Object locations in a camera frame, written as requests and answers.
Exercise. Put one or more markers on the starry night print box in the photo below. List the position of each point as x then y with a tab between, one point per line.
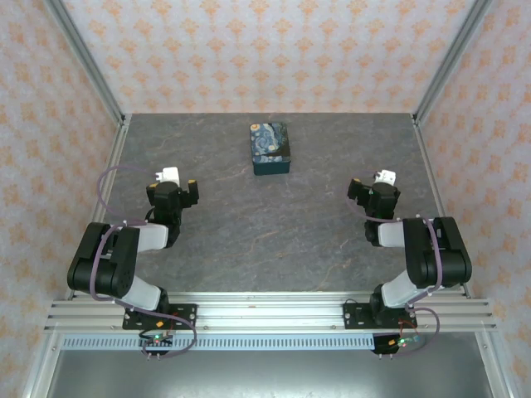
270	145

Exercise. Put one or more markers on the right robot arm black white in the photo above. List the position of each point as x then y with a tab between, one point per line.
431	257

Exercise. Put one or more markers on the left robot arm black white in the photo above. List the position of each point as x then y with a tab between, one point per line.
108	257

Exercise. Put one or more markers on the aluminium mounting beam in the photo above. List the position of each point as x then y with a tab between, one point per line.
269	311

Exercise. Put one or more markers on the grey metal lower panel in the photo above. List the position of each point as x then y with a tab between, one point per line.
265	373

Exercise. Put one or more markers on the aluminium side rail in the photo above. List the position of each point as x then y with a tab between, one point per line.
429	166
113	166

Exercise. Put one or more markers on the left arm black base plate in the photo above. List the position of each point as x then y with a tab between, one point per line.
186	315

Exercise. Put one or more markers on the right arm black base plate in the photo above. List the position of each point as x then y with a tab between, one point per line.
357	315

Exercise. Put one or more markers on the aluminium frame post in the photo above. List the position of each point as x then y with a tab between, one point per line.
83	58
452	58

